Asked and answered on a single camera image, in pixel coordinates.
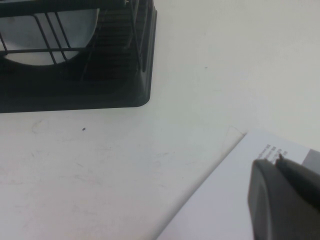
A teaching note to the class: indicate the white printed paper sheet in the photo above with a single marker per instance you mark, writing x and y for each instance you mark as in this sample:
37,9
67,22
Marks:
220,195

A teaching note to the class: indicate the white round plate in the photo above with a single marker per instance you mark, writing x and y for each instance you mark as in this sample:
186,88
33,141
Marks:
22,31

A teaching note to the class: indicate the black plastic drain tray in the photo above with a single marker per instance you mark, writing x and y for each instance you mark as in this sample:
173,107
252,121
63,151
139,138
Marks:
75,96

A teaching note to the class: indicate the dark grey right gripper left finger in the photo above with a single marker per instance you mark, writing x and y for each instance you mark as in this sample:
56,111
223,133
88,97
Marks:
277,205

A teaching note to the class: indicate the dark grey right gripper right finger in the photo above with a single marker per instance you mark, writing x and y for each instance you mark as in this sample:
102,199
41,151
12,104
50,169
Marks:
302,178

